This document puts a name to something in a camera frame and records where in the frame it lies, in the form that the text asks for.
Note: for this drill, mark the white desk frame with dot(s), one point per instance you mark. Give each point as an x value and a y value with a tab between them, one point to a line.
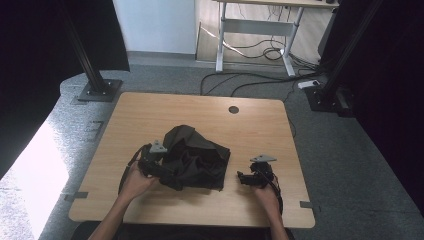
260	27

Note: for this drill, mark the grey tape strip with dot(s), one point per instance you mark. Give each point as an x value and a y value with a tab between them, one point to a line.
76	195
306	204

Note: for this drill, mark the person's left hand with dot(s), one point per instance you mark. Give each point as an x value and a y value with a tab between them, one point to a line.
138	183

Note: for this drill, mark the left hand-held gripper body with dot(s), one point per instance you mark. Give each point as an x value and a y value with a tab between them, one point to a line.
151	163

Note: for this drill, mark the white power strip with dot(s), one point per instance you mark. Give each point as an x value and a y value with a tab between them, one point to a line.
308	84

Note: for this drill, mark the person's right hand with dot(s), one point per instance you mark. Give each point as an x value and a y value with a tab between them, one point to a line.
266	198

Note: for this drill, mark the black curtain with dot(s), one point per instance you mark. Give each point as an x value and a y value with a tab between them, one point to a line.
33	66
393	100

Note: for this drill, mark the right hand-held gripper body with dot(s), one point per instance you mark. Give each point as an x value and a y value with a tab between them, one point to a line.
261	175

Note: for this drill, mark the black pleated skirt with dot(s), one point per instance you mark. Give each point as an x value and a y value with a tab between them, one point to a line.
196	160

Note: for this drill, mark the black metal stand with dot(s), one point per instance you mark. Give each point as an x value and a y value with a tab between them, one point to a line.
95	80
333	76

